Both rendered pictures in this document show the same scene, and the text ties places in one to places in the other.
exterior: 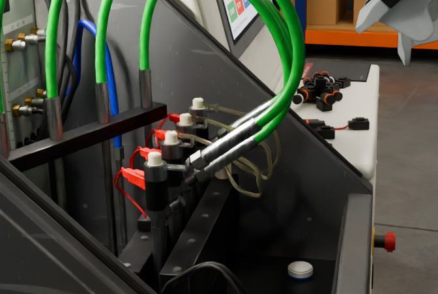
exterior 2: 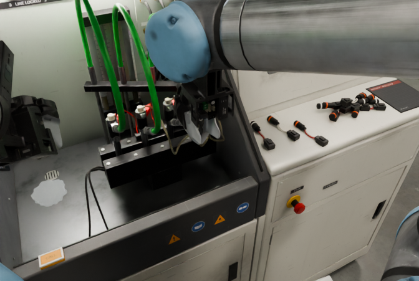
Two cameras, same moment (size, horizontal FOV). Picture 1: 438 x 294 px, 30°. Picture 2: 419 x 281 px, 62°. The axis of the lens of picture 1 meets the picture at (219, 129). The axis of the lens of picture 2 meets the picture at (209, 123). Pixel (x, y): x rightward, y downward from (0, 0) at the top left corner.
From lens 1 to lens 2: 0.97 m
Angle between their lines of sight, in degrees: 49
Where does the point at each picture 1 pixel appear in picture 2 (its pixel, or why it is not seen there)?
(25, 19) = not seen: hidden behind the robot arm
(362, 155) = (282, 160)
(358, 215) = (227, 190)
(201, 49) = not seen: hidden behind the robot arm
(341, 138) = (298, 142)
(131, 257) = (111, 146)
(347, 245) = (191, 200)
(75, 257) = not seen: outside the picture
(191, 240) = (134, 154)
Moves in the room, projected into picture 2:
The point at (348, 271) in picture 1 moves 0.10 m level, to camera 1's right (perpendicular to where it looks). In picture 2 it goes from (164, 212) to (187, 240)
